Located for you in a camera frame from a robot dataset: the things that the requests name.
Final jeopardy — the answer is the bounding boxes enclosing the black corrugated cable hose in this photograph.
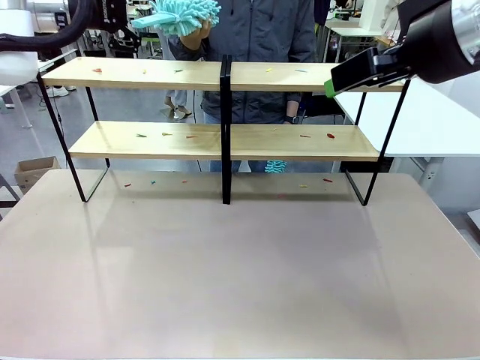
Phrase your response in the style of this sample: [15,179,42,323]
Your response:
[0,0,103,54]

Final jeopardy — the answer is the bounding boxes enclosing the person's right hand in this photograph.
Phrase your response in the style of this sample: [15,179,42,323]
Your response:
[178,20,213,50]

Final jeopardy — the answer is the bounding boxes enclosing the cardboard box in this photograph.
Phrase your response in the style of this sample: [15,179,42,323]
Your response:
[13,156,62,196]

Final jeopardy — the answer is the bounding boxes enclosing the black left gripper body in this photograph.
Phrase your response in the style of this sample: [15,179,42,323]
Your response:
[97,0,131,29]

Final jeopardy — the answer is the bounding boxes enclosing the white background desk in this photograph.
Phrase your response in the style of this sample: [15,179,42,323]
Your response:
[325,14,384,39]

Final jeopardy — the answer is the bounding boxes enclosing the wooden shelf unit black frame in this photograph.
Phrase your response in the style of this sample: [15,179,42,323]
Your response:
[35,54,232,206]
[220,61,412,207]

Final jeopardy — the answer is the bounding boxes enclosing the large white table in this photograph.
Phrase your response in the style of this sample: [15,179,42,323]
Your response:
[332,76,480,188]

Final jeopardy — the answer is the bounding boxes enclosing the person's right forearm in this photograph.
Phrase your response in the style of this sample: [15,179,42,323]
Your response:
[167,36,206,63]

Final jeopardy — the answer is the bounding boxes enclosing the person in grey jacket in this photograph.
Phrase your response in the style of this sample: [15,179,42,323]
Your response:
[166,0,319,174]

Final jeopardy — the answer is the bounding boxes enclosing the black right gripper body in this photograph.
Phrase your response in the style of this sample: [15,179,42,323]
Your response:
[396,0,475,85]

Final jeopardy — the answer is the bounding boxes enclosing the black metal stand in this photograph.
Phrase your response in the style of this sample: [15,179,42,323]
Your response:
[0,173,20,212]

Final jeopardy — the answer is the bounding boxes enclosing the white sneakers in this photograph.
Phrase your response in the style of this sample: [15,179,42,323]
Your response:
[46,85,78,99]

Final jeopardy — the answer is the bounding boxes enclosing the white desk with leg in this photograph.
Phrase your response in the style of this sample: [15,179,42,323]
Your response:
[0,59,53,131]

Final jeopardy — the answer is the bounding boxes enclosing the background person grey trousers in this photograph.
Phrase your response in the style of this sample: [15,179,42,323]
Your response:
[155,25,194,120]

